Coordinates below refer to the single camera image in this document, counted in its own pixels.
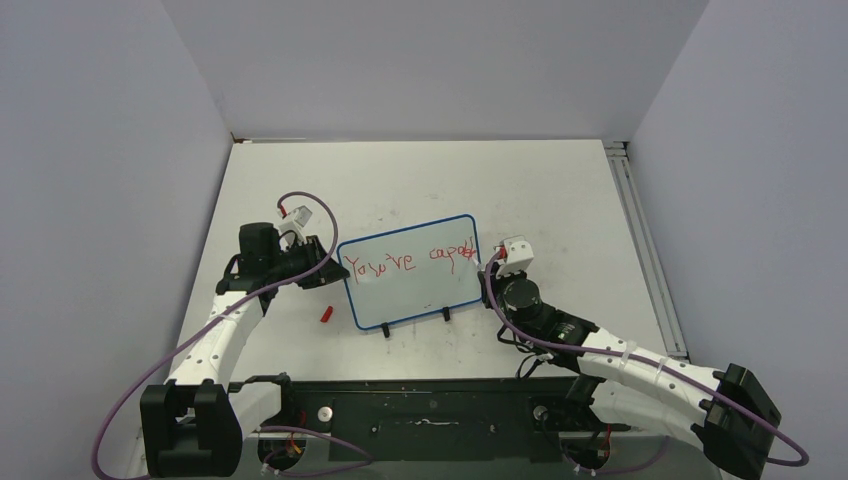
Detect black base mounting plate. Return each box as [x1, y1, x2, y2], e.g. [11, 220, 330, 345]
[260, 376, 628, 462]

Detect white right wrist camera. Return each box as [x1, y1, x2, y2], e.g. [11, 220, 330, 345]
[495, 235, 534, 278]

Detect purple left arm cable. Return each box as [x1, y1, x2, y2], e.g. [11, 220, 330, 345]
[90, 191, 376, 480]

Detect red marker cap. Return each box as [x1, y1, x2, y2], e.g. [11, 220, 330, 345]
[320, 306, 334, 323]

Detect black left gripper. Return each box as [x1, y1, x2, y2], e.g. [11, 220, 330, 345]
[267, 235, 349, 290]

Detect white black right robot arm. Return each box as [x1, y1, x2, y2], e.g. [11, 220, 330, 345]
[478, 260, 782, 479]

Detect blue-framed whiteboard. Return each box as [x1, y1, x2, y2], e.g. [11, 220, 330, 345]
[336, 214, 482, 331]

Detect aluminium right side rail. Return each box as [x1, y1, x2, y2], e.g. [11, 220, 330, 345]
[603, 141, 690, 360]

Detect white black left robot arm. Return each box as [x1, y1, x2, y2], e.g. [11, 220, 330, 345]
[140, 222, 350, 478]

